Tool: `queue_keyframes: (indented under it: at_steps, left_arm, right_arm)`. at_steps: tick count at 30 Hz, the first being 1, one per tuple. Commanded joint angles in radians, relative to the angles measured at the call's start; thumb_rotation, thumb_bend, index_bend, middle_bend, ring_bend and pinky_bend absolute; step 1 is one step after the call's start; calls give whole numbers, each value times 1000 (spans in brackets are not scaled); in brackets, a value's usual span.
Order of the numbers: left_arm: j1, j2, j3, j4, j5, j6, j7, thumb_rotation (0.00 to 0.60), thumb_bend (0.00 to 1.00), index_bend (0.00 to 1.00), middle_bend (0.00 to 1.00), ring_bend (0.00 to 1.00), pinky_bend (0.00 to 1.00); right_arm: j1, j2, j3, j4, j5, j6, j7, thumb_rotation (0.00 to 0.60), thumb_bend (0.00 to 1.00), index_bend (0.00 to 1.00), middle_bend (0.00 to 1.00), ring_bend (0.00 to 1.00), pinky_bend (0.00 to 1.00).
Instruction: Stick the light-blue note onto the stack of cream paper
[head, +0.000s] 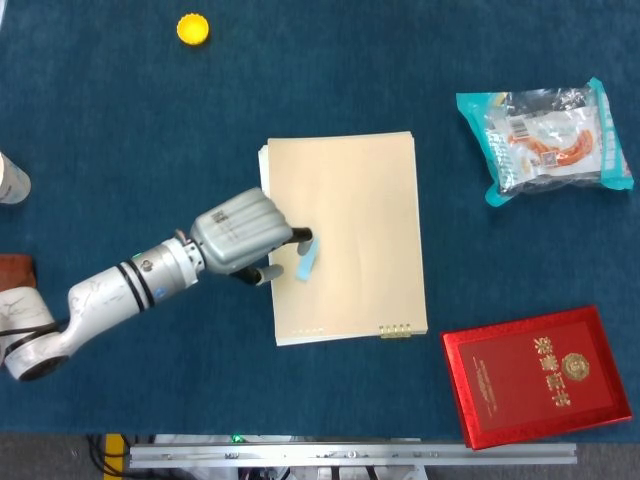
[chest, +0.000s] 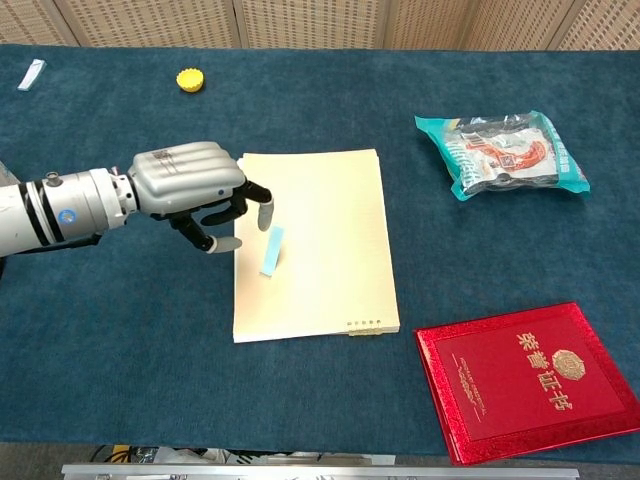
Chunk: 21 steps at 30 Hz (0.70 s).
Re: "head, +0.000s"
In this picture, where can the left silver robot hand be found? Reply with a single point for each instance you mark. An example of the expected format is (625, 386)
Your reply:
(240, 230)

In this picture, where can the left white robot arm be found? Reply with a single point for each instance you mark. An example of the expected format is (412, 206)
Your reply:
(110, 295)

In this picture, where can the cream paper stack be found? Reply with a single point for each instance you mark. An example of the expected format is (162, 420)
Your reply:
(360, 200)

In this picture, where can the small yellow tab strip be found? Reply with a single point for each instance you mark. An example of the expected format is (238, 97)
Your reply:
(395, 331)

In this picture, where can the yellow bottle cap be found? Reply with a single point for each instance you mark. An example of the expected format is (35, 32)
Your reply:
(193, 30)

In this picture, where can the green indicator light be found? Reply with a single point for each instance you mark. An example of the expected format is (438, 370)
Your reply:
(237, 439)

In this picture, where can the brown wooden block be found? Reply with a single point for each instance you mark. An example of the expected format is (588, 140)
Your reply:
(15, 270)

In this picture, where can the yellow tape strip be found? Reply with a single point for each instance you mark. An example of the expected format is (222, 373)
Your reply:
(114, 455)

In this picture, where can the teal snack bag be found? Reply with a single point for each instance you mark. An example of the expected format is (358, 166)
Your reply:
(545, 145)

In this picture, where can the red certificate folder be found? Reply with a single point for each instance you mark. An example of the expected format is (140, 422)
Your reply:
(535, 380)

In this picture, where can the aluminium rail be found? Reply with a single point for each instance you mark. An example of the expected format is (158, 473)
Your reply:
(350, 454)

